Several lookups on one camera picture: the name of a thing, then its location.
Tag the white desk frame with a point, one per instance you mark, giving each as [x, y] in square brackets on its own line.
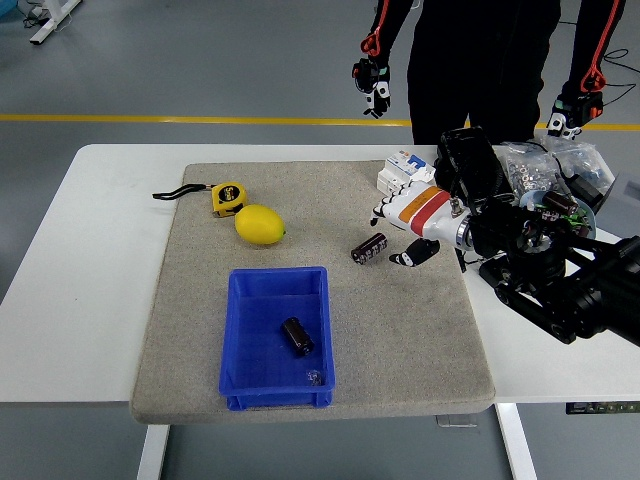
[50, 22]

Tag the person's right hand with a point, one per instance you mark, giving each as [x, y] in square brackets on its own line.
[377, 85]

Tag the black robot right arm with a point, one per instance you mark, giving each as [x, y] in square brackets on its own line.
[540, 260]

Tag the yellow lemon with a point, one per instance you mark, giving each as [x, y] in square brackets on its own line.
[259, 224]

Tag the clear bag of screws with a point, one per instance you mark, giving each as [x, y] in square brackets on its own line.
[580, 160]

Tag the black table control panel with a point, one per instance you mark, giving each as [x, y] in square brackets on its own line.
[602, 407]

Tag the printed dark brown cylindrical battery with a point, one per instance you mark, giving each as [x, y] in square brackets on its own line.
[370, 248]

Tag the large brown capacitor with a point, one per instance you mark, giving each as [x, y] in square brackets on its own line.
[557, 201]

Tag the grey box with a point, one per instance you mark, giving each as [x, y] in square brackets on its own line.
[622, 200]

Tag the grey under-table bracket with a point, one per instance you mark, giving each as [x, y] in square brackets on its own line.
[457, 421]

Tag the clear bag of metal nuts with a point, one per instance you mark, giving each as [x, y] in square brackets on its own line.
[525, 170]

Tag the white table leg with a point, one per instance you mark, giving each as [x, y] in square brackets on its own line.
[152, 450]
[515, 440]

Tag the person's left hand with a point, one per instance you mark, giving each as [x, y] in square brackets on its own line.
[575, 112]

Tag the person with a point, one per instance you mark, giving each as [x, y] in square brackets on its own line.
[475, 60]

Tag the white circuit breaker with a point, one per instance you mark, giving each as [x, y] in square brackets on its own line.
[407, 165]

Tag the blue plastic box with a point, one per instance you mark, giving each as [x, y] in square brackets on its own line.
[260, 360]

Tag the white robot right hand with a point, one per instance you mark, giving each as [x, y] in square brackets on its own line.
[425, 212]

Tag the black rectangular case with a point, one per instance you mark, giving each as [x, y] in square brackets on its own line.
[477, 165]

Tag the small clear plastic piece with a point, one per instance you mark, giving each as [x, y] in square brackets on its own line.
[314, 376]

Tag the light blue bowl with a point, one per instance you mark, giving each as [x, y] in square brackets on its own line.
[530, 200]

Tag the plain dark brown cylindrical battery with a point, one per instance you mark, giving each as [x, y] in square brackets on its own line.
[298, 337]

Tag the grey-brown mat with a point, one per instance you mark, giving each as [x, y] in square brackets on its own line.
[400, 350]

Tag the black power adapter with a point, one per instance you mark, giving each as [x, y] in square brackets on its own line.
[587, 189]

